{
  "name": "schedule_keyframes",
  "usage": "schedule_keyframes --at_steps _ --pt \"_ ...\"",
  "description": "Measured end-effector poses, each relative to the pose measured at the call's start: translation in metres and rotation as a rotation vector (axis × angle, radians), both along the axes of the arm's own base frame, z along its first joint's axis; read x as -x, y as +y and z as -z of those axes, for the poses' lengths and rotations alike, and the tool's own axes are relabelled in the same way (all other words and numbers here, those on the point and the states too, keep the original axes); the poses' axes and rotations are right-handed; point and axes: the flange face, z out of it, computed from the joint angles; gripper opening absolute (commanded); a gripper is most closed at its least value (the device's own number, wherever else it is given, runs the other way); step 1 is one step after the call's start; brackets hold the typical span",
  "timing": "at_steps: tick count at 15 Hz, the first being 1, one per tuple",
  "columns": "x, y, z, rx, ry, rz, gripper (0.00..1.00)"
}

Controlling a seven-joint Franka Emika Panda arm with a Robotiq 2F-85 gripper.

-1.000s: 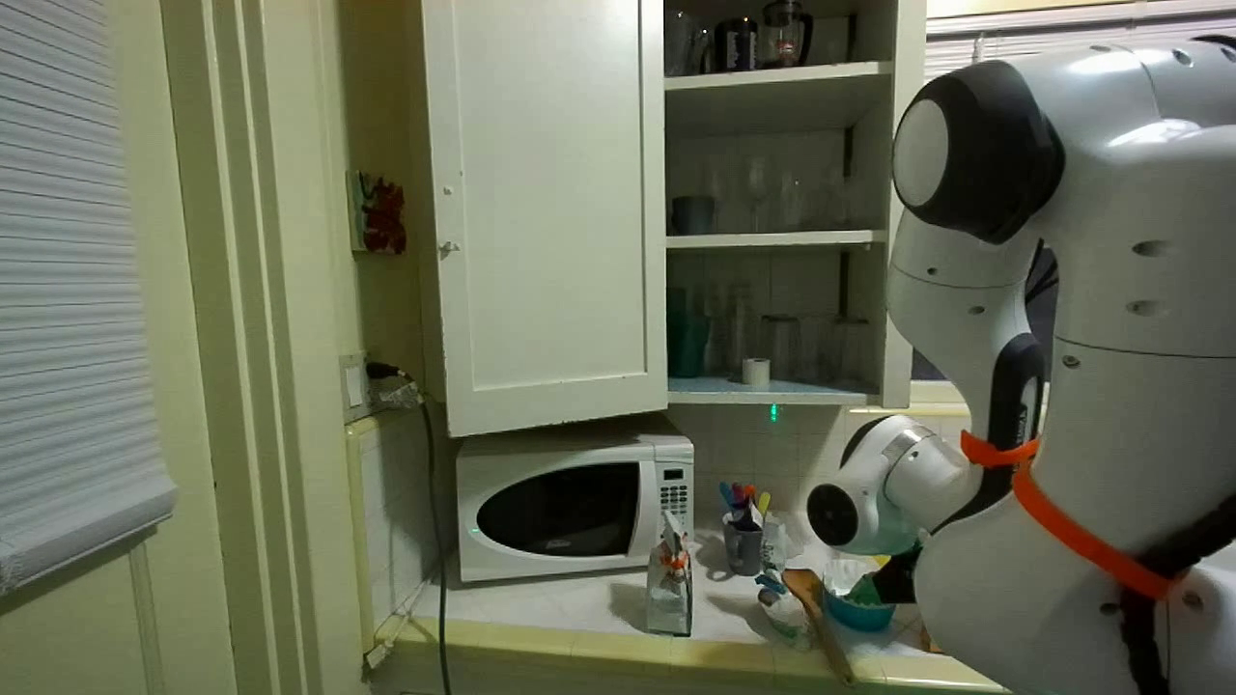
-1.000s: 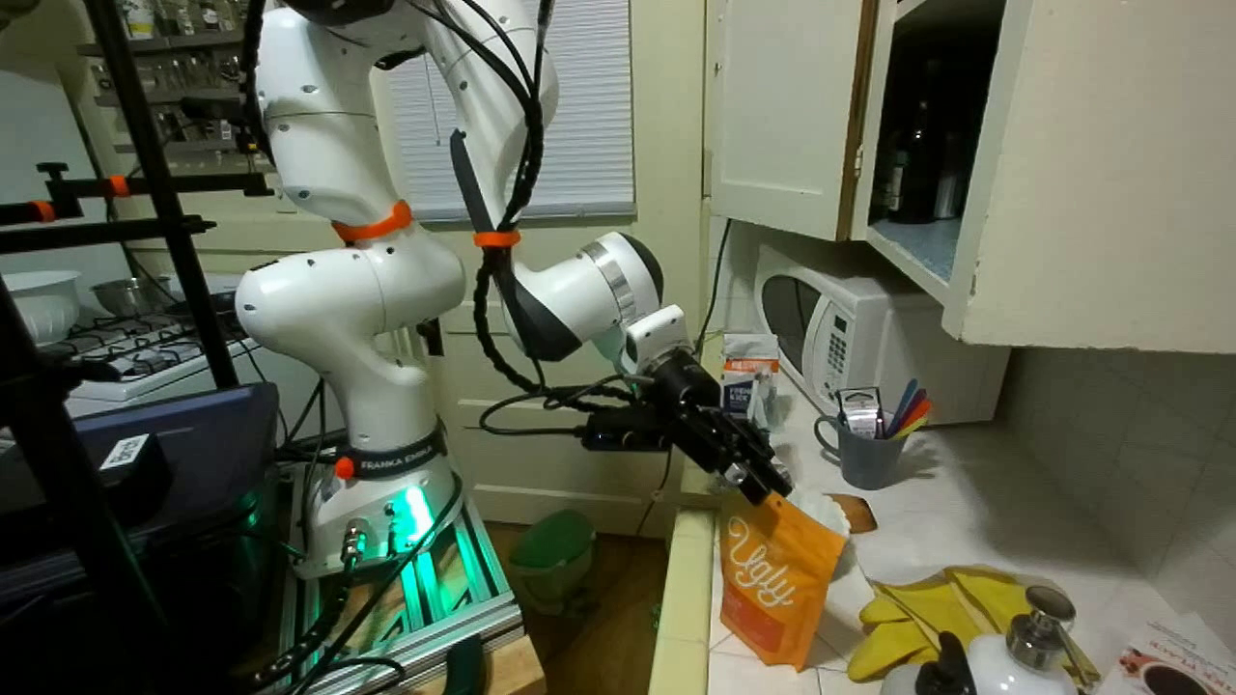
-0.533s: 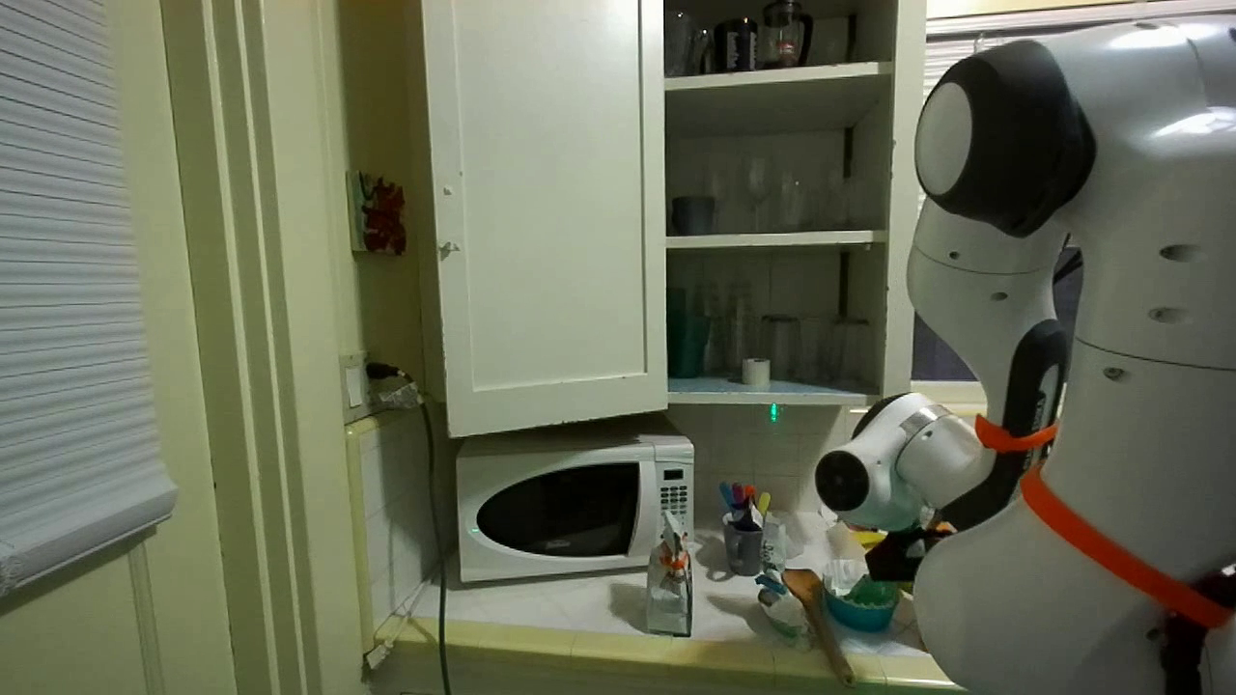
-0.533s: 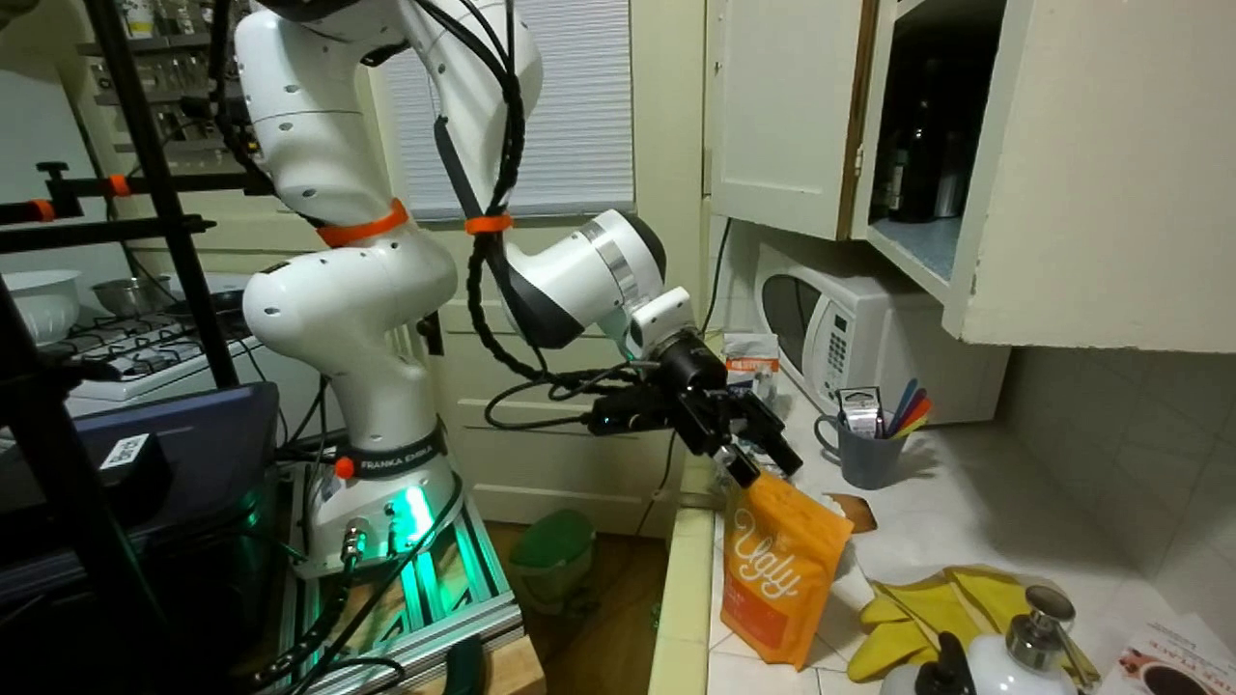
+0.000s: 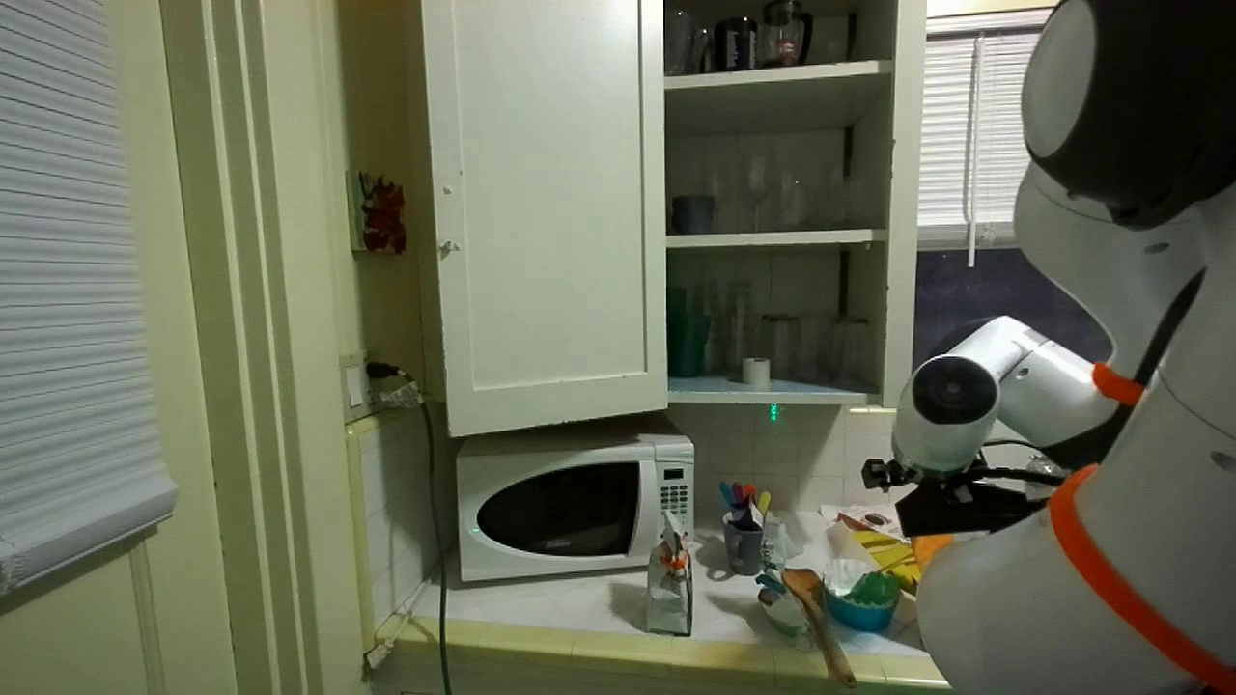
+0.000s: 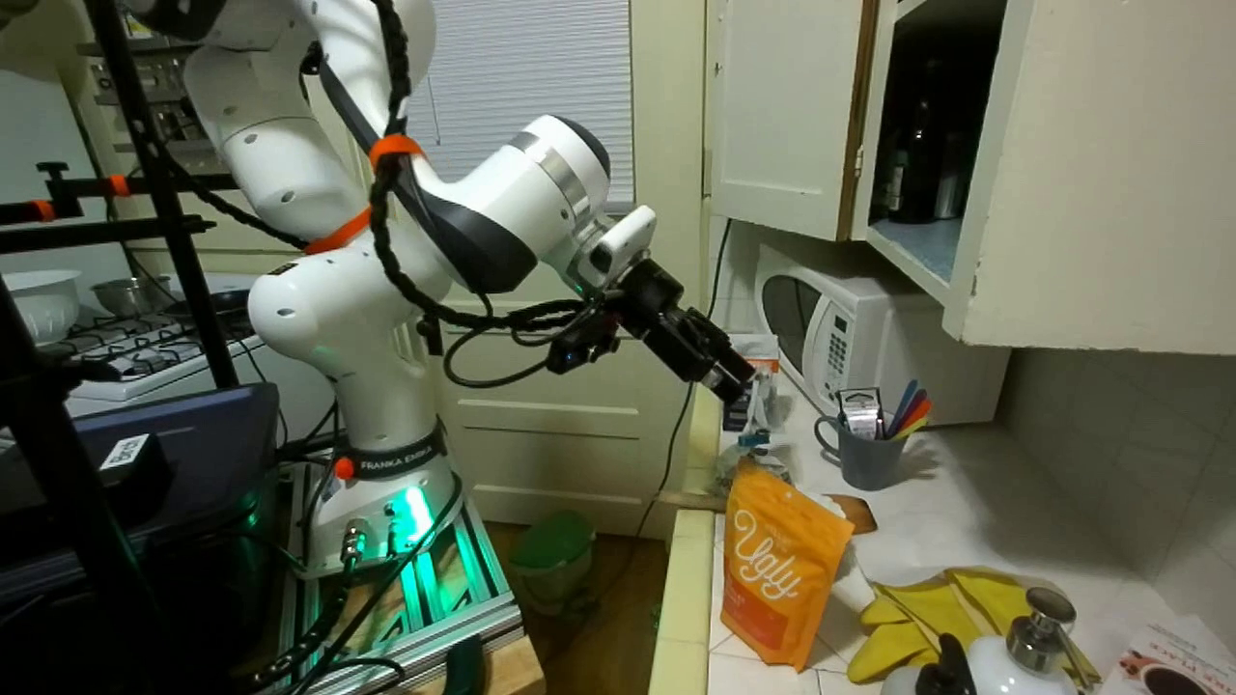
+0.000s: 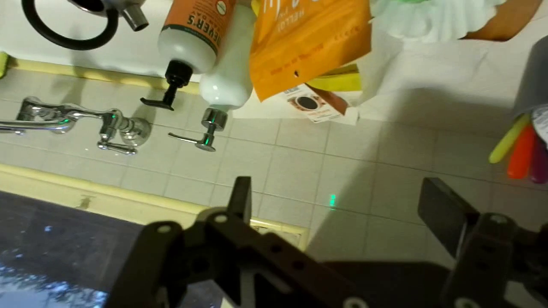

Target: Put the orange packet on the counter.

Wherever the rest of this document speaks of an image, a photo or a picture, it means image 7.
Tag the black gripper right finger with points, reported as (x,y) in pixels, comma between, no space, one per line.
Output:
(446,211)

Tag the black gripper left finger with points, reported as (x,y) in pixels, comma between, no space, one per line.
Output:
(240,199)

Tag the orange packet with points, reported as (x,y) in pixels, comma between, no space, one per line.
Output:
(309,40)

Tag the purple marker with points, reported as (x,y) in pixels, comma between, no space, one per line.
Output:
(538,163)

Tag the paper with coffee print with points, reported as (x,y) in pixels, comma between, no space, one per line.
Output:
(319,105)

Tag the grey mug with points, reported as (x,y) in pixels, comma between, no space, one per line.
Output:
(533,74)

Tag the orange label soap bottle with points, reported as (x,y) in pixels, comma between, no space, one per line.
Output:
(194,28)

